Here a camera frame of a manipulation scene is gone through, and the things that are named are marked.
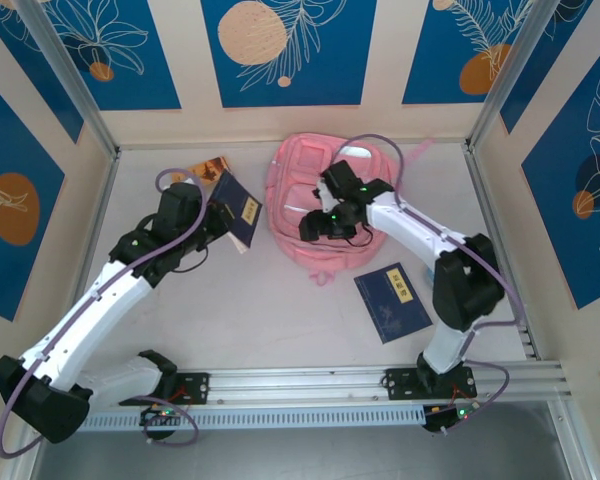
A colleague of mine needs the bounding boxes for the pink school backpack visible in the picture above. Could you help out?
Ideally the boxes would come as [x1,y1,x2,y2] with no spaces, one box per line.
[265,132,437,288]

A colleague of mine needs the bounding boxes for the dark blue notebook round emblem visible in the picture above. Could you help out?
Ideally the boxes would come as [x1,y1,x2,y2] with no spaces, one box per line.
[209,169,264,255]

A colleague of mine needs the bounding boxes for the thick orange book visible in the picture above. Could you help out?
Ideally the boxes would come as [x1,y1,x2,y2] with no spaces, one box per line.
[186,155,230,187]

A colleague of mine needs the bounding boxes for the dark blue notebook plant print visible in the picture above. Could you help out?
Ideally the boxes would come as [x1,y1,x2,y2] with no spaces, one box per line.
[353,260,433,345]

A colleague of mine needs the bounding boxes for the blue poster large peach circle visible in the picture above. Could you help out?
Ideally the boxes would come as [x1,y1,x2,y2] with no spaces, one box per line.
[201,0,379,109]

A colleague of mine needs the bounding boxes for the black controller board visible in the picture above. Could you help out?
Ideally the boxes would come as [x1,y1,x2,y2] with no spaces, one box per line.
[139,405,186,441]
[423,403,481,435]

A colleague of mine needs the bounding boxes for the blue poster orange circle fern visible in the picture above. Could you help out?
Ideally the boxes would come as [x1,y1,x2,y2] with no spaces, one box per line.
[401,0,537,106]

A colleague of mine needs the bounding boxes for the blue poster white lily drawing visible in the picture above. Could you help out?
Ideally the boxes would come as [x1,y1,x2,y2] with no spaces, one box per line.
[43,0,182,112]

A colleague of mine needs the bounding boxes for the blue poster orange circle flower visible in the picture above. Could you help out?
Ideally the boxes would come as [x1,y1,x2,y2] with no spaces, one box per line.
[0,69,67,323]

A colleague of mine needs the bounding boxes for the blue poster navy circle leaves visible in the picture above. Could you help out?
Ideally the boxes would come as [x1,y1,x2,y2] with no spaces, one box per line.
[521,35,600,311]

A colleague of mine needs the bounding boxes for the blue poster peach circle flower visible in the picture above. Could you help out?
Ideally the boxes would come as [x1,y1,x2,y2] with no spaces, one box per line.
[0,0,85,145]

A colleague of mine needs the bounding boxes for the blue poster white leaf lines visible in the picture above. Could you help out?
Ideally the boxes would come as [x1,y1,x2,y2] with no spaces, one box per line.
[499,0,597,135]

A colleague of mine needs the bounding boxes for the steel sheet panel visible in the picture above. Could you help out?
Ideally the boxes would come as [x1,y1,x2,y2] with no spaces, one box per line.
[29,428,571,480]

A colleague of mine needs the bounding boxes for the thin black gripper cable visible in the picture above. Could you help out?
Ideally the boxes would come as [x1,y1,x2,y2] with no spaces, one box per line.
[172,247,212,275]
[344,224,375,250]

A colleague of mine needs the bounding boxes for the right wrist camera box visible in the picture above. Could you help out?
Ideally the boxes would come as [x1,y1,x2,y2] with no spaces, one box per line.
[313,160,365,211]

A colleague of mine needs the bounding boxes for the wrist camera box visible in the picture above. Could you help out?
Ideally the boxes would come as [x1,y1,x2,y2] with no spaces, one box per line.
[157,182,207,236]
[313,160,365,211]

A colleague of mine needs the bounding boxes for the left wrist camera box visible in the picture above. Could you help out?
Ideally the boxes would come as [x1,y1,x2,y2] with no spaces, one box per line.
[157,182,207,236]

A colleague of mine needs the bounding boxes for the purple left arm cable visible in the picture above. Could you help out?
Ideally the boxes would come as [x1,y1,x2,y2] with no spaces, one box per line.
[0,168,209,460]

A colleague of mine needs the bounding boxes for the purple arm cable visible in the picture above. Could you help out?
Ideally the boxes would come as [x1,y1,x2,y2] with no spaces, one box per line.
[0,168,209,460]
[335,132,527,436]

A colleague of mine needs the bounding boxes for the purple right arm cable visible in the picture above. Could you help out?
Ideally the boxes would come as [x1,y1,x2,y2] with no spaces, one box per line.
[335,132,527,436]

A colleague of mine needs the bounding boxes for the aluminium side rail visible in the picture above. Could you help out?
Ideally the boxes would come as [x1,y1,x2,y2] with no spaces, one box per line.
[53,149,122,372]
[463,144,541,361]

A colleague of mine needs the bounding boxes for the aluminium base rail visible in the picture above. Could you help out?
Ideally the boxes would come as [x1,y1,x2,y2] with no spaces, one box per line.
[22,362,574,412]

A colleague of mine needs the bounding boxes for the grey slotted cable duct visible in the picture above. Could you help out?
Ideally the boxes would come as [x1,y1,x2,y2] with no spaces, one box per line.
[43,402,427,432]

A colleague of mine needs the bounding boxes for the aluminium frame post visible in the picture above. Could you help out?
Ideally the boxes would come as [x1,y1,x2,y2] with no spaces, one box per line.
[465,0,595,151]
[15,0,120,157]

